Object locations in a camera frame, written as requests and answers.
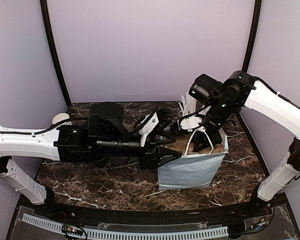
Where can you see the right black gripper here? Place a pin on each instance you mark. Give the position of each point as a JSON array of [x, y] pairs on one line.
[[214, 139]]

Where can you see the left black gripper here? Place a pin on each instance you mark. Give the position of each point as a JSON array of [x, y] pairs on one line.
[[153, 159]]

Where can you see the brown cardboard cup carrier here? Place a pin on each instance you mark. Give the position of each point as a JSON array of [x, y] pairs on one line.
[[181, 144]]

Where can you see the white paper bag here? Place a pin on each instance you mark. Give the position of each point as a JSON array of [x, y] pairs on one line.
[[192, 170]]

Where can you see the black paper coffee cup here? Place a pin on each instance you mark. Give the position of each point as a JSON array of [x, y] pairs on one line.
[[101, 163]]

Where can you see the stack of paper cups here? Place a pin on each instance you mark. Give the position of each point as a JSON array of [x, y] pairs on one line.
[[59, 117]]

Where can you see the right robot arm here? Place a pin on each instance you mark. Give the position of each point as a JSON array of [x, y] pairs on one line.
[[244, 90]]

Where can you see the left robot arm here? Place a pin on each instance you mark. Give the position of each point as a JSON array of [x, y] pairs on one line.
[[101, 135]]

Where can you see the green circuit board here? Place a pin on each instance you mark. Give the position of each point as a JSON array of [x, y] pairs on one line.
[[70, 230]]

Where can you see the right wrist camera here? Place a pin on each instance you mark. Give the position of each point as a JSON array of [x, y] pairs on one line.
[[185, 126]]

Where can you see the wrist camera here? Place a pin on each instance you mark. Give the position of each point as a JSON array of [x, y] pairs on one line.
[[185, 126], [156, 126]]

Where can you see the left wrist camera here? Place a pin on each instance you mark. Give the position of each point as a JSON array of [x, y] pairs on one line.
[[156, 126]]

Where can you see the black front table rail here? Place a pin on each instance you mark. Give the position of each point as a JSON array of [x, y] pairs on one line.
[[230, 214]]

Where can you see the white slotted cable duct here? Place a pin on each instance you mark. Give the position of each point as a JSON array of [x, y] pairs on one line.
[[127, 232]]

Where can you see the left black frame post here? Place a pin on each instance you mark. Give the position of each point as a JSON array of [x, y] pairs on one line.
[[53, 51]]

